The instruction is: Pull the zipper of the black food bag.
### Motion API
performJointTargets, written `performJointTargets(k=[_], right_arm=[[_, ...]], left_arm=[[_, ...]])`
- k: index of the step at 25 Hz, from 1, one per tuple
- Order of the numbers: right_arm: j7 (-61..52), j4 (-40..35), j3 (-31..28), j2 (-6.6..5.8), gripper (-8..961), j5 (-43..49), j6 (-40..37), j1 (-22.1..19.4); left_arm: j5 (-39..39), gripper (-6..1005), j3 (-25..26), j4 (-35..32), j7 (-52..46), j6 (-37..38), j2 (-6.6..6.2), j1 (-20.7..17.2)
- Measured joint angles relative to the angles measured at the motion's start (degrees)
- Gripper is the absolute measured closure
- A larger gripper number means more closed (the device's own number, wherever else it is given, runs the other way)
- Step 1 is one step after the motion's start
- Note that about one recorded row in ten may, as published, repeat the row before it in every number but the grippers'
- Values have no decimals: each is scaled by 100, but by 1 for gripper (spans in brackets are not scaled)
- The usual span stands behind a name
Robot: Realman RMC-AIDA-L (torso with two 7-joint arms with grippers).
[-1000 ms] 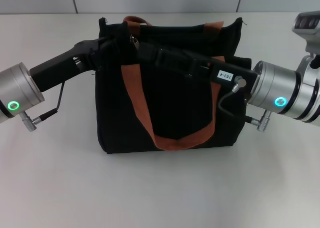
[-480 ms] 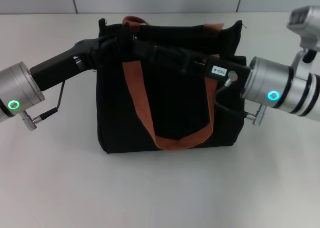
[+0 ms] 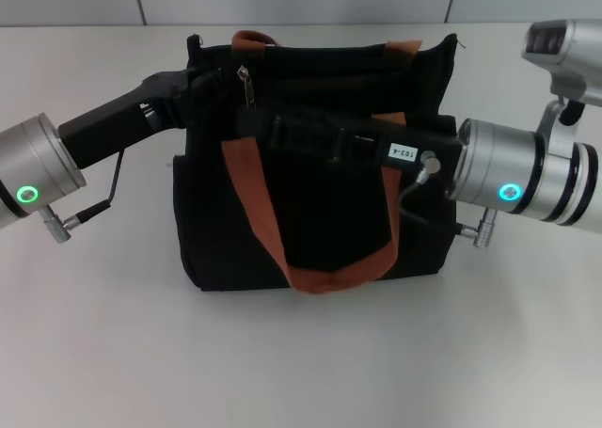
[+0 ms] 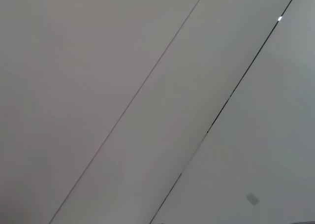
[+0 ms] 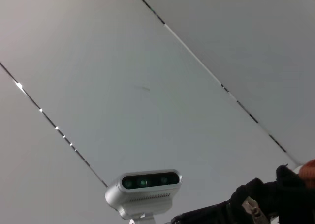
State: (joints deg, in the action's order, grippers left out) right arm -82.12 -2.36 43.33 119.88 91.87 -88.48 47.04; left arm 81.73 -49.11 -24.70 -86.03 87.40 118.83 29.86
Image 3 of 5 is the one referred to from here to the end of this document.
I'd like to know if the black food bag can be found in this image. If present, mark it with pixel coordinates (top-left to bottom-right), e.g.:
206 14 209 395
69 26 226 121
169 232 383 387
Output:
172 30 460 296

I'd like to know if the right gripper cable with plugs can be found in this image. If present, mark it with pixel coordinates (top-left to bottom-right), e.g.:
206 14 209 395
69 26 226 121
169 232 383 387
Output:
398 149 499 249

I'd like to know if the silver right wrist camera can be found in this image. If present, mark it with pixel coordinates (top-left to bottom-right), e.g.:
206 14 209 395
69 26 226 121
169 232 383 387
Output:
522 17 602 107

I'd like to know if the black camera cable plug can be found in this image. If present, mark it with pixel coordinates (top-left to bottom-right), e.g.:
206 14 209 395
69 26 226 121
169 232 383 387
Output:
560 99 585 127

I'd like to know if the left gripper cable with plugs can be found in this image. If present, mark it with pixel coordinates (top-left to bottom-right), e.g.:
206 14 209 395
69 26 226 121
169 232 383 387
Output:
44 148 126 245

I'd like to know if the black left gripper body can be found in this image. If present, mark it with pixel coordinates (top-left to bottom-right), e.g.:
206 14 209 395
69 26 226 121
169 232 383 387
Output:
58 68 193 170

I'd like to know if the gripper cable with plugs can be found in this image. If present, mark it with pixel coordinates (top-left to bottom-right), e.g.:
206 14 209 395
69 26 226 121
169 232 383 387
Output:
398 149 499 249
44 148 126 245

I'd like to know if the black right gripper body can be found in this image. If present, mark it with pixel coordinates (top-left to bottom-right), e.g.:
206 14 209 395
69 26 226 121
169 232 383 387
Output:
339 127 466 179

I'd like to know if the silver metal zipper pull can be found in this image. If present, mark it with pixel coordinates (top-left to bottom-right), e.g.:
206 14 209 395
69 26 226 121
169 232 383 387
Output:
237 64 258 109

